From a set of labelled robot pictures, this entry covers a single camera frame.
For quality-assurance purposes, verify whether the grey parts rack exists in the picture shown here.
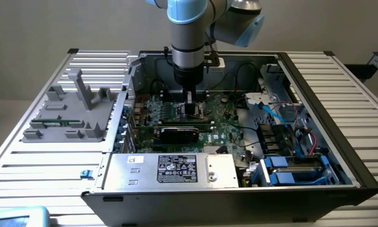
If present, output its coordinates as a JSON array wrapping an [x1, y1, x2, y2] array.
[[20, 69, 117, 143]]

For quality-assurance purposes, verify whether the blue SATA wire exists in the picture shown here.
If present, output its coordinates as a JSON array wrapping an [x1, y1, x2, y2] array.
[[253, 101, 288, 128]]

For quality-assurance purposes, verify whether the silver drive cage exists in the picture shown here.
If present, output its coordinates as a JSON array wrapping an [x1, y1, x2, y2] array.
[[244, 63, 304, 119]]

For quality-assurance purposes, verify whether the blue disk bay caddy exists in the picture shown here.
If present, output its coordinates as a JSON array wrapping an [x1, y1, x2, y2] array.
[[260, 153, 342, 187]]

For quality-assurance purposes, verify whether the CPU socket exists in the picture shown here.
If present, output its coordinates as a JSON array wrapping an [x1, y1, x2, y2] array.
[[176, 101, 208, 120]]

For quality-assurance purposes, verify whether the black fan shroud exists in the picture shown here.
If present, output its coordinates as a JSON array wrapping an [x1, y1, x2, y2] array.
[[256, 123, 296, 157]]

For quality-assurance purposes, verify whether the open black PC case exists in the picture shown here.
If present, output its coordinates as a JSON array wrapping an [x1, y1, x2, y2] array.
[[81, 50, 378, 227]]

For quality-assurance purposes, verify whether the teal teach pendant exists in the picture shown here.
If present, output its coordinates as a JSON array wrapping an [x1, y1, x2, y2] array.
[[0, 205, 51, 227]]

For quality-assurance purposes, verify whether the green motherboard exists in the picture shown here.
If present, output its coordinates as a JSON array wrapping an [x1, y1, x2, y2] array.
[[129, 92, 256, 155]]

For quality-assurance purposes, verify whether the silver power supply unit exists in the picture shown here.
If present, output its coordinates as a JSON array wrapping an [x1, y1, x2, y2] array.
[[103, 153, 240, 190]]

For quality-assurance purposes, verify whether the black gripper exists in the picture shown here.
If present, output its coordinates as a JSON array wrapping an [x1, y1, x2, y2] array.
[[173, 65, 205, 104]]

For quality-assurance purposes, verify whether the black graphics card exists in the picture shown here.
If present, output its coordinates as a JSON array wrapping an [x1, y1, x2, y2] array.
[[159, 127, 200, 145]]

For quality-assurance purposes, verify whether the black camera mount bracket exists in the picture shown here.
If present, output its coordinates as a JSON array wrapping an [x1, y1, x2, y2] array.
[[202, 51, 226, 68]]

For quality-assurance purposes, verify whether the red SATA wire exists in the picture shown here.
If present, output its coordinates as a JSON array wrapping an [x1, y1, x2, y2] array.
[[270, 101, 320, 157]]

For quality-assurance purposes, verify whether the green RAM stick on rack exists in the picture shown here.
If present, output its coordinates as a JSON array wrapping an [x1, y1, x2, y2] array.
[[31, 119, 83, 126]]

